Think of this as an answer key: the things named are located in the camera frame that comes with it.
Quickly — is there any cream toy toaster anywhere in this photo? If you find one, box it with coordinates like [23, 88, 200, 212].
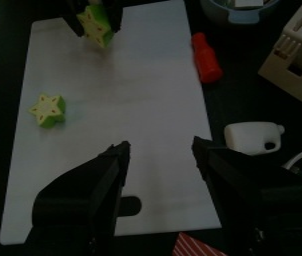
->
[257, 0, 302, 104]

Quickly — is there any white toy jug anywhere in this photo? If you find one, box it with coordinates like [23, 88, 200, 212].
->
[224, 121, 288, 157]

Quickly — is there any red toy bottle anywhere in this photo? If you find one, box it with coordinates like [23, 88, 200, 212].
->
[190, 31, 225, 85]

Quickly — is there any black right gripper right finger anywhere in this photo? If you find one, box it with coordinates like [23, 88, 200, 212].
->
[190, 135, 302, 256]

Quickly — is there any white plate rim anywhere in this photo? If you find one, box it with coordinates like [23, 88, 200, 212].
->
[283, 144, 302, 172]

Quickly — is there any white cutting board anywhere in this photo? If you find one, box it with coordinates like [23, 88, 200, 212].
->
[0, 0, 224, 246]

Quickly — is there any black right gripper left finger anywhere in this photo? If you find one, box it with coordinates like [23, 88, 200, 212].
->
[23, 140, 133, 256]

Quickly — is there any red white striped box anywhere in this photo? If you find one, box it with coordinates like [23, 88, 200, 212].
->
[172, 232, 218, 256]

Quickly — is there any green yellow starfruit slice toy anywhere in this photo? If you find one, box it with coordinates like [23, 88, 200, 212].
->
[75, 3, 116, 50]
[27, 93, 67, 130]

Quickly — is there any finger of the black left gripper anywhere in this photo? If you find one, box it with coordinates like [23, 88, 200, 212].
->
[65, 0, 89, 38]
[101, 0, 125, 34]

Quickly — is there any light blue toy pot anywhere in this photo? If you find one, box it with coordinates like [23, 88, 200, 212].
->
[200, 0, 283, 26]

